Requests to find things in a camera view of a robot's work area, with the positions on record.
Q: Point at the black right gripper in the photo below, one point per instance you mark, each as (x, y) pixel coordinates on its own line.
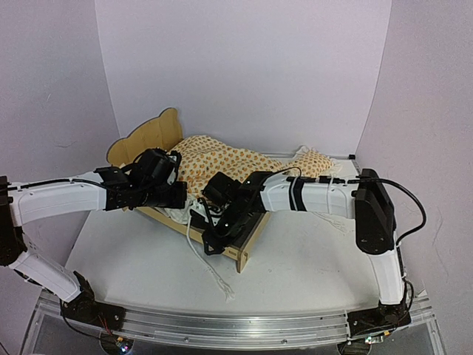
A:
(217, 242)

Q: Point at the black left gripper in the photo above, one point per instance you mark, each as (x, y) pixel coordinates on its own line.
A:
(178, 202)

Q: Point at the wooden pet bed frame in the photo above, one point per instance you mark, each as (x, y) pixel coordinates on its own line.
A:
(165, 132)

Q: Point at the duck print mattress cushion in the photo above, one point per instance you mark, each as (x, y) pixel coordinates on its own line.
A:
(204, 156)

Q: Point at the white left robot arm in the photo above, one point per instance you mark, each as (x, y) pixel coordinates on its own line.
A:
(22, 203)

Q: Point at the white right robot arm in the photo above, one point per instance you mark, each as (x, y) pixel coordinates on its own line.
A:
(363, 199)

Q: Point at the small duck print pillow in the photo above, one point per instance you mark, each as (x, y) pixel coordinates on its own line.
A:
(314, 164)

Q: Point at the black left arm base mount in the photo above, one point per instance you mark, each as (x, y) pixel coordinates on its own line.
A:
(86, 309)

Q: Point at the aluminium front rail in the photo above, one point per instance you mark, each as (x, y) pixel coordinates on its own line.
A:
(240, 332)

